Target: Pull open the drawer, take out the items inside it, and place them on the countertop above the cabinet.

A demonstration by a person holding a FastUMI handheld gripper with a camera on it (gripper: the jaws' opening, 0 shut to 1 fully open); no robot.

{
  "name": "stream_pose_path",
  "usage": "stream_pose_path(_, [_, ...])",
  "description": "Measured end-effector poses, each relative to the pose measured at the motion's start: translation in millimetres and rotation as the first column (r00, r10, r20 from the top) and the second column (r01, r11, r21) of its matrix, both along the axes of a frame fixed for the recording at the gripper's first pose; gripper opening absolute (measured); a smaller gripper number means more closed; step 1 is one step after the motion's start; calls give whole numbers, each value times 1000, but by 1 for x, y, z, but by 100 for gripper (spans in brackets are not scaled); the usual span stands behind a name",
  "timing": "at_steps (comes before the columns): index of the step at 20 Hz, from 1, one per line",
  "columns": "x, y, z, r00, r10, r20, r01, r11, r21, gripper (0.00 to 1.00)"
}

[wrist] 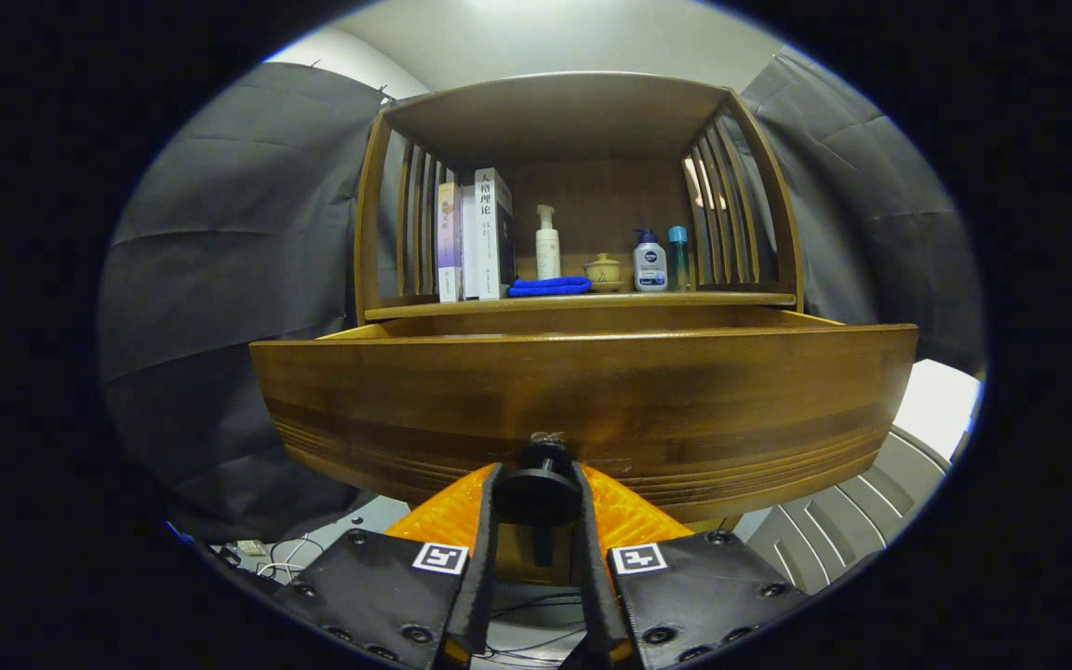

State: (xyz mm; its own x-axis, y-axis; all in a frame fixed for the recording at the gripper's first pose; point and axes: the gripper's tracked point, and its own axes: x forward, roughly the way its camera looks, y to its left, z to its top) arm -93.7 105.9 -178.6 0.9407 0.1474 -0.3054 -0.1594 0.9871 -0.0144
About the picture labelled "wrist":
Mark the white side cabinet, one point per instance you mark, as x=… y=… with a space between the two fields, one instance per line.
x=834 y=540

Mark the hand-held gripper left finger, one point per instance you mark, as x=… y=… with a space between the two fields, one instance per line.
x=483 y=596

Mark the beige lidded teacup with saucer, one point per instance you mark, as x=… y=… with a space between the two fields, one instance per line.
x=603 y=273

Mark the brown wooden countertop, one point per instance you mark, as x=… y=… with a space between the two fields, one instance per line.
x=685 y=302

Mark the blue folded cloth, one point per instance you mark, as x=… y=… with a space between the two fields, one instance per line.
x=550 y=287

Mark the black drawer knob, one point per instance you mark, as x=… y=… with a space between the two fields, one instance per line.
x=539 y=498

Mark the purple book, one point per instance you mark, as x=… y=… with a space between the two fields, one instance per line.
x=448 y=242

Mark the thick white and black book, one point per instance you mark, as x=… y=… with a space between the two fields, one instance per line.
x=491 y=233

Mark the wooden cabinet door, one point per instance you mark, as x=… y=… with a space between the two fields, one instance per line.
x=515 y=558

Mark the brown wooden drawer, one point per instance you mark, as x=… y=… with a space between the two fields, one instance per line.
x=592 y=391

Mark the white power strip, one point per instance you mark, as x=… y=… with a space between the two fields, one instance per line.
x=250 y=547

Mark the thin white book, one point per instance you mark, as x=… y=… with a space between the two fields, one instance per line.
x=469 y=251

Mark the white bottle with blue cap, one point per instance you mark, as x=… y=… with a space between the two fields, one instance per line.
x=649 y=265

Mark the teal bottle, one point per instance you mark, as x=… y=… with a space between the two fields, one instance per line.
x=678 y=261

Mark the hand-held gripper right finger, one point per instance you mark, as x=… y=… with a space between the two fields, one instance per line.
x=596 y=596

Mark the white pump bottle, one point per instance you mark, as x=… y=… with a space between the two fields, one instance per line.
x=547 y=251

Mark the brown wooden cabinet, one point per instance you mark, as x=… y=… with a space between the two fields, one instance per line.
x=592 y=121

